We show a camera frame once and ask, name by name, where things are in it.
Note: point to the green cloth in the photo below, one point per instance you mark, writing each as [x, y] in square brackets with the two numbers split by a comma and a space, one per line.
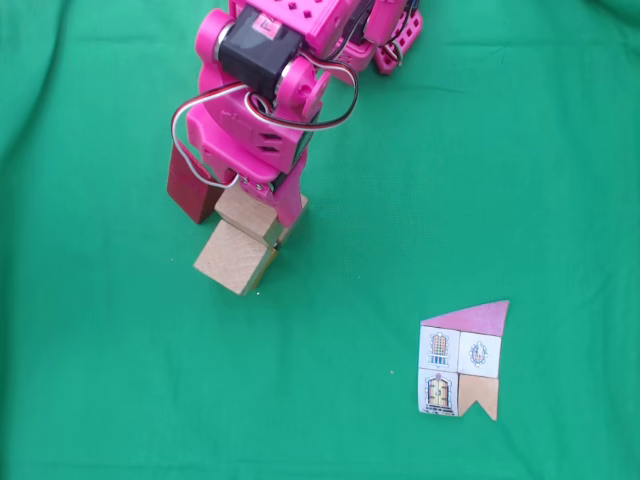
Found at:
[100, 350]

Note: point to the wooden cube round window print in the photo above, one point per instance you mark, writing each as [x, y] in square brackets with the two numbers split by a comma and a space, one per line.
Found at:
[230, 260]

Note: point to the red triangular roof block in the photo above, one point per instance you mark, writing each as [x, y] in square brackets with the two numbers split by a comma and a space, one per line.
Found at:
[187, 195]

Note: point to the yellow notched wooden block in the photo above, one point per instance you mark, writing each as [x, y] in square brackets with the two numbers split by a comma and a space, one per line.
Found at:
[270, 262]

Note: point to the wooden cube tall window print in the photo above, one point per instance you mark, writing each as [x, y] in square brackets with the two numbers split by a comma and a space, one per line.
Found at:
[245, 212]

